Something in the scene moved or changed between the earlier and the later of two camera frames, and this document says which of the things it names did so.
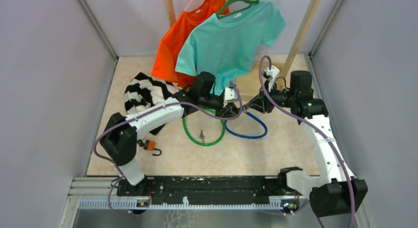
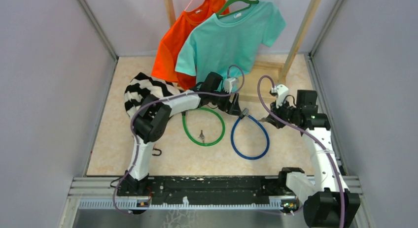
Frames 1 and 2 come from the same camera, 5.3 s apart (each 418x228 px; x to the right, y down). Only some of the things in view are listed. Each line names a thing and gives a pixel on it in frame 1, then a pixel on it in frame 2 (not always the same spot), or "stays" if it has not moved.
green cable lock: x=212 y=112 stays
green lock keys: x=201 y=136 stays
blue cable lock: x=247 y=137 -> x=244 y=114
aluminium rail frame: x=101 y=193 stays
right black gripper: x=261 y=102 -> x=275 y=121
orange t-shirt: x=173 y=42 stays
